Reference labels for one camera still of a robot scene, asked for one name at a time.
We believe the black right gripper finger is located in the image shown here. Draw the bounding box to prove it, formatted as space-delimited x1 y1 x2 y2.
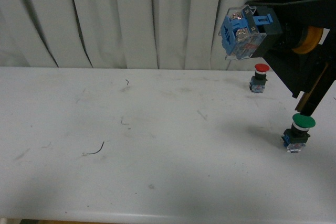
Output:
246 0 335 29
264 28 335 116

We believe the yellow push button switch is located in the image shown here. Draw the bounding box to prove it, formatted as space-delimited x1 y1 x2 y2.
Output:
218 3 324 61

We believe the white pleated curtain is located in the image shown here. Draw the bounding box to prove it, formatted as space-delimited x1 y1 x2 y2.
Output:
1 0 256 71

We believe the red push button switch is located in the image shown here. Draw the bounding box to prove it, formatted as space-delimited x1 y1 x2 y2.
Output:
249 63 270 93

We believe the green push button switch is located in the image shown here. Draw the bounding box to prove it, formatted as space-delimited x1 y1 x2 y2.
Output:
281 113 316 153

